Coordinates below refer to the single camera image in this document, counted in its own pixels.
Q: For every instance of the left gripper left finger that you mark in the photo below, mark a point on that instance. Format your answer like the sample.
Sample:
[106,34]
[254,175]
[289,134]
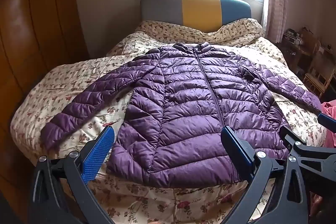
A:
[48,203]

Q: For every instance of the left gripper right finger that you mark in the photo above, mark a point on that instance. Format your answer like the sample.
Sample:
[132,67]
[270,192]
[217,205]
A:
[287,202]

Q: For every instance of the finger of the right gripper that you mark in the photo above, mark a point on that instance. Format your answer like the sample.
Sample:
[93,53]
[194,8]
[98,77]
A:
[317,164]
[327,122]

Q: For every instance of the purple quilted down jacket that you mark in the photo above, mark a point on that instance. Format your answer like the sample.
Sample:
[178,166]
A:
[182,98]

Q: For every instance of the pink crumpled blanket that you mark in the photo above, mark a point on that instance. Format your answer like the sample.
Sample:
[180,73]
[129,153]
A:
[328,109]

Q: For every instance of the wooden chair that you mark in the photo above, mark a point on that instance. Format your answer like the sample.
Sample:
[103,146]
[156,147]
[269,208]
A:
[320,72]

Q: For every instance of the floral cream bed quilt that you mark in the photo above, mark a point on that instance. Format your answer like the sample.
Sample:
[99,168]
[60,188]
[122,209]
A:
[126,201]

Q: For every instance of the cluttered bedside table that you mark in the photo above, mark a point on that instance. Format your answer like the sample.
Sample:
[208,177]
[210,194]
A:
[298,49]

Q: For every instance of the small-floral pillow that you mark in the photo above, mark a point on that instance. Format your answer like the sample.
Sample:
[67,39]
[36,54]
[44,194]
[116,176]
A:
[236,34]

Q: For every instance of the grey yellow blue headboard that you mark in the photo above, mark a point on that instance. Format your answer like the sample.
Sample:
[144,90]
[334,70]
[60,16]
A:
[204,15]

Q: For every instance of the brown wooden wardrobe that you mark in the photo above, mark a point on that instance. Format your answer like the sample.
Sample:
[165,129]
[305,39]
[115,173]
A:
[36,36]

